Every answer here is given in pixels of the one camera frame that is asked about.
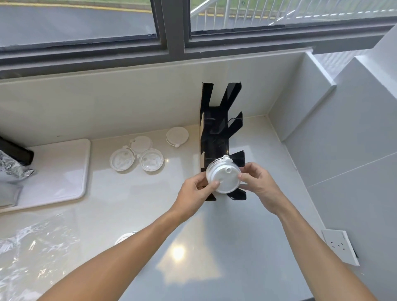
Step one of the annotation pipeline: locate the person's left hand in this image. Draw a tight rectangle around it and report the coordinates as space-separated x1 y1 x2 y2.
171 176 221 222

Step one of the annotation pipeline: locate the person's right hand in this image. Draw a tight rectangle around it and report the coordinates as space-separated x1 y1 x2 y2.
238 161 291 215

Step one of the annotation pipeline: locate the stack of white cup lids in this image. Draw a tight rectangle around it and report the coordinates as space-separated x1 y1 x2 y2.
206 155 242 195

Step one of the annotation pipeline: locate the person's left forearm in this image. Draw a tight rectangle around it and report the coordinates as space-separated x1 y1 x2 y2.
37 203 199 301

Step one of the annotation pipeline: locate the person's right forearm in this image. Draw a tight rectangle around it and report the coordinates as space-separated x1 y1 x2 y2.
274 200 378 301

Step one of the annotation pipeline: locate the black acrylic lid rack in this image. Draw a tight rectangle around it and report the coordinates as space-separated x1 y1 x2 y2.
198 82 247 202

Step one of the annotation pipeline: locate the white cup lid with tab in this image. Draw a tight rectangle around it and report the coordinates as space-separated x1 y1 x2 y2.
129 135 153 155
165 127 190 148

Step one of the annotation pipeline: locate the clear plastic cup lid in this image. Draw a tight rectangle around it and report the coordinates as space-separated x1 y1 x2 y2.
109 146 136 172
139 148 164 172

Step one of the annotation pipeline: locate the white drying mat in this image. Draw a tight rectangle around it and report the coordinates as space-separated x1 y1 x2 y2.
0 138 91 212

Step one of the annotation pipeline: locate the white metal railing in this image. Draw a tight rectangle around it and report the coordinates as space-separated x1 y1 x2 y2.
190 0 397 20

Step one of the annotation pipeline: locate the clear plastic bag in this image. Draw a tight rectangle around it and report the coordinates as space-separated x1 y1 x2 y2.
0 212 83 301

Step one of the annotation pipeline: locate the black box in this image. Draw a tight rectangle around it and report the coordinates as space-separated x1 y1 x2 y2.
0 136 34 165

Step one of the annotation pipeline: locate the white wall socket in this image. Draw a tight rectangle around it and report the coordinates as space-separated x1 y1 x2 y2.
321 229 360 267

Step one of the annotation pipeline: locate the dark grey window frame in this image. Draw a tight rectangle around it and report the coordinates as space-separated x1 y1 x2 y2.
0 0 397 80

